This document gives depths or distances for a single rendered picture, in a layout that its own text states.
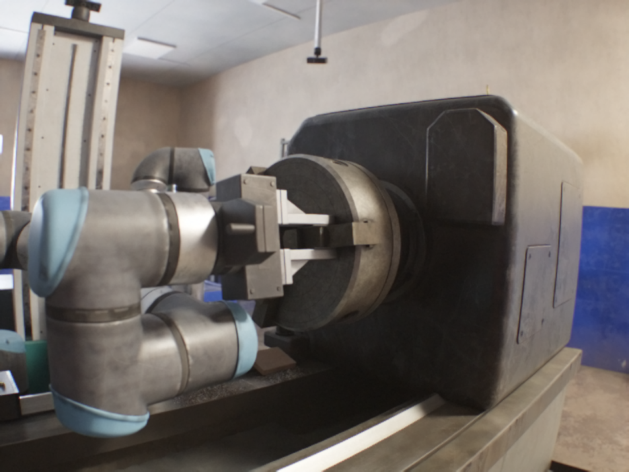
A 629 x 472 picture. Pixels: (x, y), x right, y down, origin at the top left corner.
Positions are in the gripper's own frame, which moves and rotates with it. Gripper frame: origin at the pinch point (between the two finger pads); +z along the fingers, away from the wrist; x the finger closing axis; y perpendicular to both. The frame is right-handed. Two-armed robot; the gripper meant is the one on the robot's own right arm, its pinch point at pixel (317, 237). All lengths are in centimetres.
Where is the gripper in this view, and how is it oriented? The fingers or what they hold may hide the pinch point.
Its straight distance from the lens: 57.1
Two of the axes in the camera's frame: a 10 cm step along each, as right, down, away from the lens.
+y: -7.2, 0.8, 6.9
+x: 0.7, 10.0, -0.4
